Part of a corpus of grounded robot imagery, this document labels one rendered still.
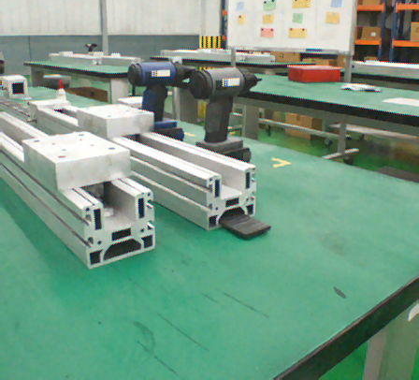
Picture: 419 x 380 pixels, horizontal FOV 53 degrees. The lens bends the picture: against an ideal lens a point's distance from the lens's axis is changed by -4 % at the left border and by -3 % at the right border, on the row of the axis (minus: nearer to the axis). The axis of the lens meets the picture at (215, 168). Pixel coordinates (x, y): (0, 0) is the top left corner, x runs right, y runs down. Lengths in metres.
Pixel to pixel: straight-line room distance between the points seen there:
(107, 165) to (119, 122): 0.29
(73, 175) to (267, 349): 0.34
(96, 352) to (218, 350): 0.11
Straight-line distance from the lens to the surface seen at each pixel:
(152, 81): 1.12
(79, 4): 13.38
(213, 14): 9.31
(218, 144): 0.90
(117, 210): 0.63
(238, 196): 0.68
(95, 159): 0.61
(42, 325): 0.49
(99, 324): 0.48
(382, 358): 0.90
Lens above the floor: 1.06
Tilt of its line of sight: 17 degrees down
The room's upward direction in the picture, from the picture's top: 1 degrees clockwise
